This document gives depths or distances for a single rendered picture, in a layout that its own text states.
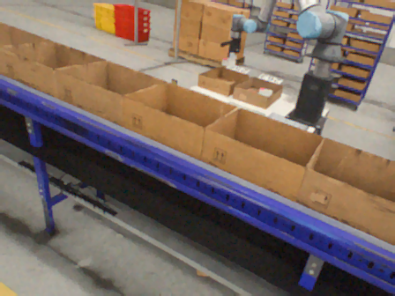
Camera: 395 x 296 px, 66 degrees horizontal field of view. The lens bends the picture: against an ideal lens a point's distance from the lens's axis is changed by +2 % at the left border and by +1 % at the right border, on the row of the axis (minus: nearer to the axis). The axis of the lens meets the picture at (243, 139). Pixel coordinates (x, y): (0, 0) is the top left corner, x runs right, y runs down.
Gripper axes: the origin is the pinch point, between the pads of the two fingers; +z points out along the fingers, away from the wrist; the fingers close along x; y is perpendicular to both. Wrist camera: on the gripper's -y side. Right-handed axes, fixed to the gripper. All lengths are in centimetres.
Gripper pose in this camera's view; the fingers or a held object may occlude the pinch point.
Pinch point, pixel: (228, 61)
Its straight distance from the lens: 256.6
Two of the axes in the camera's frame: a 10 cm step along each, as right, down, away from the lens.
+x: 2.2, -4.3, 8.8
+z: -1.8, 8.7, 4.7
